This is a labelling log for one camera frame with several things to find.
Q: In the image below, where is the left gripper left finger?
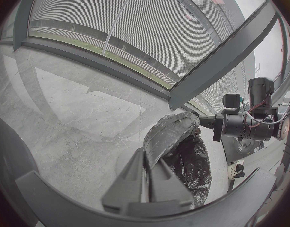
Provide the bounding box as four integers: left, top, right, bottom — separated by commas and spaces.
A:
102, 148, 146, 214

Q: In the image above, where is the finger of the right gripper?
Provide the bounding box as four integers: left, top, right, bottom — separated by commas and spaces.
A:
197, 114, 217, 129

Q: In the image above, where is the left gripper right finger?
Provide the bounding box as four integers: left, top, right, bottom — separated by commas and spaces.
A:
148, 158, 194, 209

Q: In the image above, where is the black plastic bag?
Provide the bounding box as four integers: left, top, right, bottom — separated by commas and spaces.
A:
143, 111, 213, 209

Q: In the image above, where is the black garment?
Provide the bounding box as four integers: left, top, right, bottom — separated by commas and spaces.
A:
235, 164, 245, 178

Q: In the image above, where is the white perforated basket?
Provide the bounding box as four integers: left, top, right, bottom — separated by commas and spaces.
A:
227, 160, 245, 180

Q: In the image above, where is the window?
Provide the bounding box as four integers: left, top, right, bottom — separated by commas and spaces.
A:
0, 0, 290, 114

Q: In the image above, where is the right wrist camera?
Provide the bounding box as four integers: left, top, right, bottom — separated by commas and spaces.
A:
221, 93, 244, 116

